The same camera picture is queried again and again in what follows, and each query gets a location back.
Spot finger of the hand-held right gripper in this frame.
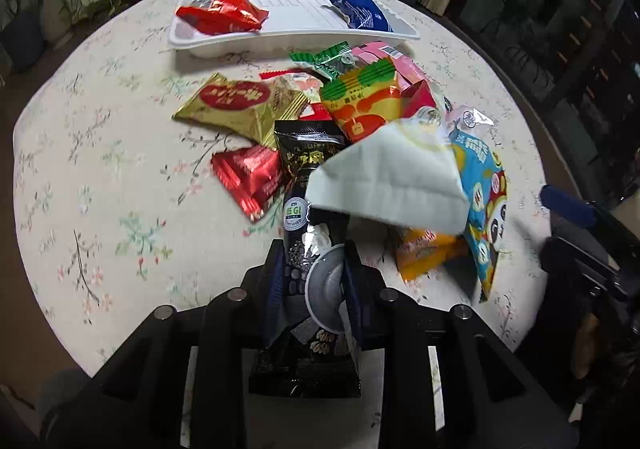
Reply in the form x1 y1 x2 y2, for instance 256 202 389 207
540 184 640 255
539 235 626 294

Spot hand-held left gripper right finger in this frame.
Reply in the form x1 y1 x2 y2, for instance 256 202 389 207
342 239 581 449

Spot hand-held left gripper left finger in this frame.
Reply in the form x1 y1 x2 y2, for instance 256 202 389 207
44 239 295 449

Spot blue panda snack packet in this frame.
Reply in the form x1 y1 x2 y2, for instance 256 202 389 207
447 129 508 302

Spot small clear snack packet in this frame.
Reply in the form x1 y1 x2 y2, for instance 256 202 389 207
447 105 496 140

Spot pale white snack packet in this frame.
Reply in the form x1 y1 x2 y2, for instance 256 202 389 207
305 119 471 235

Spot black snack packet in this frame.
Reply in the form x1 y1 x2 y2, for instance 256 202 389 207
248 119 362 399

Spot gold snack packet red oval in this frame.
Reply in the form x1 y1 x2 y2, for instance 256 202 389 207
172 73 308 150

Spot orange green-striped snack packet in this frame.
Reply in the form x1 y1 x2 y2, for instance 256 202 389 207
320 56 406 144

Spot plain orange snack packet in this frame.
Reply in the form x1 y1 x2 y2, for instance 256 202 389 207
395 228 468 282

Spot dark red striped snack packet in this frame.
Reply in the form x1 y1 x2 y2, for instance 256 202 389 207
211 145 286 222

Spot dark cabinet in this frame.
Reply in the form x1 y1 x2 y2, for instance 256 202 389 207
450 0 640 190

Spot pink snack packet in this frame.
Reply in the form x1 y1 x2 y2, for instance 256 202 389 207
350 42 432 100

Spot red and white snack packet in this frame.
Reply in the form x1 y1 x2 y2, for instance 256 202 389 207
260 70 333 122

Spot floral tablecloth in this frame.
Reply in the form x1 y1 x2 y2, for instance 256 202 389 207
12 0 548 380

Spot green snack packet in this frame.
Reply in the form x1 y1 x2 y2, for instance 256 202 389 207
290 42 358 80

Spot bright red snack packet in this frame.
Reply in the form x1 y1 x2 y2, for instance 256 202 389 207
176 0 269 36

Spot white plant pot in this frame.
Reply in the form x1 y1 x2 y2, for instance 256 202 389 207
41 0 77 41

